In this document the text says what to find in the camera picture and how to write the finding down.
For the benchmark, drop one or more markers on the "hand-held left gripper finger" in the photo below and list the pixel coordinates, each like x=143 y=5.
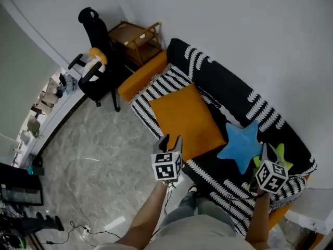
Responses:
x=160 y=146
x=179 y=146

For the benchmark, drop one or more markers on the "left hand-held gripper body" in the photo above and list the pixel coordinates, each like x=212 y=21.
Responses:
x=165 y=168

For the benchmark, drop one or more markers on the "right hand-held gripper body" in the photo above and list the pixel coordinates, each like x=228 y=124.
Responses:
x=270 y=178

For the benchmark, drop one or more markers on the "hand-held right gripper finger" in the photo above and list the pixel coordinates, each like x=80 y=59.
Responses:
x=265 y=155
x=275 y=158

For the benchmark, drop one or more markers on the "green star pillow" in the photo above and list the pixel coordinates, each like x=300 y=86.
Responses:
x=288 y=164

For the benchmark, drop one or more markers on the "blue star pillow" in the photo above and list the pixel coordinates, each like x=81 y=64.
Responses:
x=240 y=147

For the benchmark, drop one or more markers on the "orange square cushion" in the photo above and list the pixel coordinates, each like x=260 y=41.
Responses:
x=187 y=118

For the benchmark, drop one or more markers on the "person's left forearm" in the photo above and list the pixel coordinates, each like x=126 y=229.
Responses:
x=145 y=217

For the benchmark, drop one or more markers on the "person's right forearm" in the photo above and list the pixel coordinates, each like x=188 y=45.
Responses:
x=257 y=217

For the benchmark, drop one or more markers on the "white box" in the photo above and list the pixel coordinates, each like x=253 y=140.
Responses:
x=25 y=137

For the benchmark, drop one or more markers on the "person's left shoe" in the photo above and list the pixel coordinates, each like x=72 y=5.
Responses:
x=192 y=188

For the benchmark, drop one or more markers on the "person's left leg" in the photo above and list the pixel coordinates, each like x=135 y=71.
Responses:
x=182 y=207

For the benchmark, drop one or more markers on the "person's leg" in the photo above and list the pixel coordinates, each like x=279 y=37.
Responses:
x=216 y=212
x=182 y=207

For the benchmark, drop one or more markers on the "person's right leg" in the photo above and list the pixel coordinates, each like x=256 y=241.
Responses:
x=216 y=212

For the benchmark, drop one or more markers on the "orange sofa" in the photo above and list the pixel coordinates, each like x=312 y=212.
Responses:
x=140 y=77

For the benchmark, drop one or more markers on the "person's grey shirt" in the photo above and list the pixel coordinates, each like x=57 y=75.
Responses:
x=197 y=233

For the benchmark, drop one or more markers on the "black white striped sofa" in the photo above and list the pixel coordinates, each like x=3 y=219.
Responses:
x=229 y=87

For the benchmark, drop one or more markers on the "white power strip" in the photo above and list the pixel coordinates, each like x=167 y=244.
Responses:
x=86 y=228

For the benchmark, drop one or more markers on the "grey cloth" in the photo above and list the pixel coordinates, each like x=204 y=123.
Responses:
x=70 y=83

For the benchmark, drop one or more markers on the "fried egg shaped plush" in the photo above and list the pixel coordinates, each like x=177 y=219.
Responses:
x=97 y=55

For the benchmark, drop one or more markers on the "wooden side shelf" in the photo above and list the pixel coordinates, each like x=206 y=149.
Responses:
x=130 y=32

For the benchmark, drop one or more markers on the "beige bag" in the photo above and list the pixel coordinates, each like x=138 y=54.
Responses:
x=49 y=92

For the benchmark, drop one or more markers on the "grey-green bag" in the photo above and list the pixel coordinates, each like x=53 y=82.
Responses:
x=33 y=125

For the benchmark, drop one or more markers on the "black office chair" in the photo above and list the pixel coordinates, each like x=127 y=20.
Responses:
x=96 y=32

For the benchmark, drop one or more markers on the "black table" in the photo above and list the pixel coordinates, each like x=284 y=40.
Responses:
x=18 y=181

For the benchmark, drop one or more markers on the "grey-green roller blind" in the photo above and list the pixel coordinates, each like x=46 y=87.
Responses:
x=20 y=74

